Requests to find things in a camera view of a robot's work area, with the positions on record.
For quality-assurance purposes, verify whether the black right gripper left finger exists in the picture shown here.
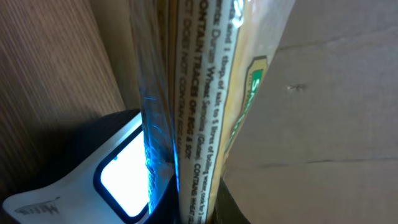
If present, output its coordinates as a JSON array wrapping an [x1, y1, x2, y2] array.
[[144, 175, 180, 224]]

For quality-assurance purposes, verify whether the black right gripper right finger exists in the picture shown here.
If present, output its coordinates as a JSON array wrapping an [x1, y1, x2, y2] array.
[[212, 178, 251, 224]]

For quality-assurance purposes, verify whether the white barcode scanner box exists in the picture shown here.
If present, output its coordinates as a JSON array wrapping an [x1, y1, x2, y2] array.
[[2, 109, 149, 224]]

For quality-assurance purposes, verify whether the orange spaghetti packet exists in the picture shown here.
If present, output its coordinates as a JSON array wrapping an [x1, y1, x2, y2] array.
[[129, 0, 294, 223]]

